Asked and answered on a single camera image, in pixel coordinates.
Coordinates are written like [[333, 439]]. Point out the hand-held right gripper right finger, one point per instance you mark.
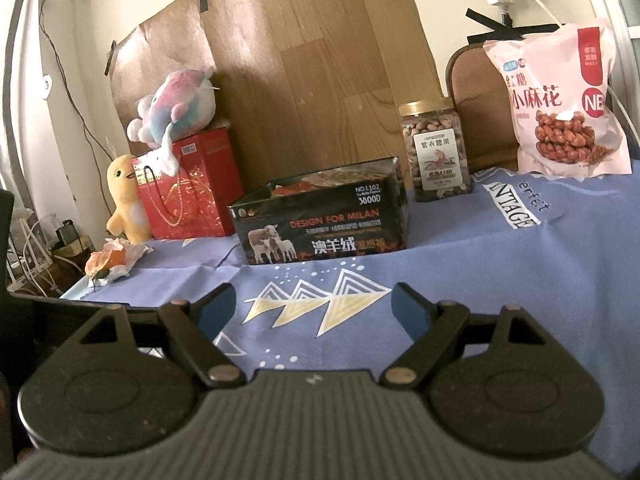
[[407, 310]]

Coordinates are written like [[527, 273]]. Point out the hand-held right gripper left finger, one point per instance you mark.
[[217, 307]]

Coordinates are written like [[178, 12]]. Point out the black printed cardboard box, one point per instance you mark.
[[320, 230]]

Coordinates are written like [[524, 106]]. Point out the red gift bag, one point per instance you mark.
[[185, 200]]

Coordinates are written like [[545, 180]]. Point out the blue printed cloth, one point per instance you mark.
[[525, 270]]

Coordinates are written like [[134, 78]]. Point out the red snack packet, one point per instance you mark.
[[295, 189]]

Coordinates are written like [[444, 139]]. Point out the yellow plush duck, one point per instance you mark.
[[127, 195]]

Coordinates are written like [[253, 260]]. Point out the clear nut jar gold lid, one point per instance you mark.
[[435, 155]]

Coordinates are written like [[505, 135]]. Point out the dark small container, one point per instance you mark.
[[66, 234]]

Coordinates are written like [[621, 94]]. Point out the pastel plush toy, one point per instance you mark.
[[180, 105]]

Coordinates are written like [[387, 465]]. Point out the wooden chair back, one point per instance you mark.
[[475, 110]]

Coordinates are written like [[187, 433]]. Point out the brown wood-pattern sheet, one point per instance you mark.
[[310, 70]]

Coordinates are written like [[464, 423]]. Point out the pink snack bag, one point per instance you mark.
[[560, 105]]

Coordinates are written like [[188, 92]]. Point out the white wall hook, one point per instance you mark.
[[46, 86]]

